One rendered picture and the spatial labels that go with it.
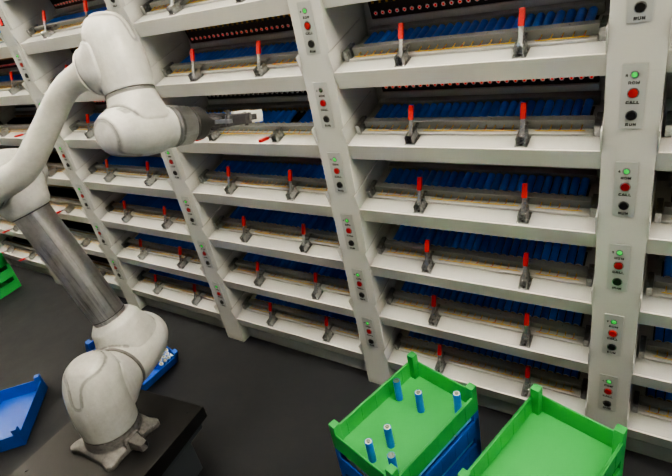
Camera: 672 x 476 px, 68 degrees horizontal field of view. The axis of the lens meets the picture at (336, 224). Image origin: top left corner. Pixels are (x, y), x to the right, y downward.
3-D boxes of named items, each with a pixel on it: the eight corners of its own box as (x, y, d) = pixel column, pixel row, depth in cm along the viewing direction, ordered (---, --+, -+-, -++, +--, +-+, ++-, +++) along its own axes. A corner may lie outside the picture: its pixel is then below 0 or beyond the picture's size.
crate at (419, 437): (397, 499, 106) (392, 475, 102) (333, 446, 120) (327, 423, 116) (478, 409, 122) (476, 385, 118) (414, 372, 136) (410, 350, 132)
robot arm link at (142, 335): (114, 396, 153) (149, 349, 172) (155, 384, 147) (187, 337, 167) (-63, 177, 127) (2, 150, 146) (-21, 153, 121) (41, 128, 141)
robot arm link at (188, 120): (150, 106, 110) (171, 104, 115) (156, 147, 113) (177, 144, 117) (178, 105, 105) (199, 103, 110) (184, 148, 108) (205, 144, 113)
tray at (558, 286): (592, 315, 121) (592, 278, 113) (373, 275, 154) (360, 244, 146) (604, 254, 133) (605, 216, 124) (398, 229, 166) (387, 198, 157)
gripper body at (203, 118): (198, 107, 110) (227, 104, 118) (172, 107, 115) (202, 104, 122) (202, 141, 112) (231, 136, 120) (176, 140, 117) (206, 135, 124)
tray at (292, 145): (323, 158, 142) (311, 130, 136) (180, 152, 174) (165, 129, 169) (354, 117, 153) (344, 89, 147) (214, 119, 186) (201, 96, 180)
